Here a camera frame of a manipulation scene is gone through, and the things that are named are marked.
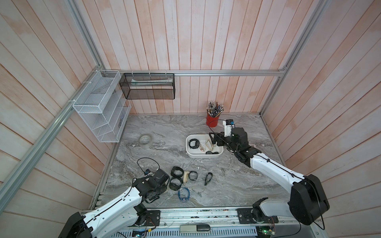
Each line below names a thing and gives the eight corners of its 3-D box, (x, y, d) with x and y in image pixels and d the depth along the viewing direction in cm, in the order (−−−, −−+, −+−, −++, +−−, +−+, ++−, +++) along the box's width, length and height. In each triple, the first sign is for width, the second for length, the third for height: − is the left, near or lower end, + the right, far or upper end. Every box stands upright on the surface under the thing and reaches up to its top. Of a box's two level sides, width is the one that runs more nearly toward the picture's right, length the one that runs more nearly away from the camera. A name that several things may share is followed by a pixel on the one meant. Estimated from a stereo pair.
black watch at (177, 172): (169, 175, 90) (169, 172, 87) (175, 167, 93) (174, 164, 90) (179, 181, 88) (178, 178, 84) (184, 172, 91) (183, 170, 88)
